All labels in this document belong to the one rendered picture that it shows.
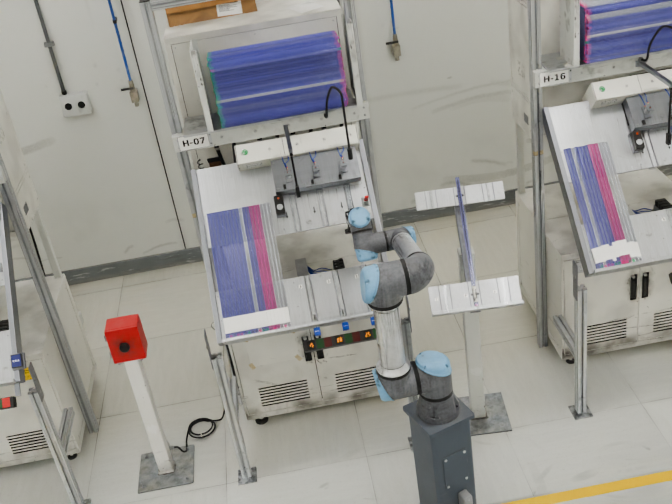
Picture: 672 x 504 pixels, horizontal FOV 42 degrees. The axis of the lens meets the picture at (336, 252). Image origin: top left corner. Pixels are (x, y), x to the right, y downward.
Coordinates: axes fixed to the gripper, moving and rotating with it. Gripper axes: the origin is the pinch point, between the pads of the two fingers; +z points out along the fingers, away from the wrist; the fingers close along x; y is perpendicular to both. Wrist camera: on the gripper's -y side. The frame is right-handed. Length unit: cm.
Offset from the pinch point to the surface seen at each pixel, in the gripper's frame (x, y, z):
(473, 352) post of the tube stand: -40, -56, 22
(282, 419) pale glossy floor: 45, -72, 63
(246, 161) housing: 37, 35, -1
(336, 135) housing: 0.5, 39.1, 0.2
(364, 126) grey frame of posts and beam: -11.6, 41.8, 5.5
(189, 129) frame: 57, 51, -2
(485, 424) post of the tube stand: -42, -88, 38
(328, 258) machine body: 11, -5, 53
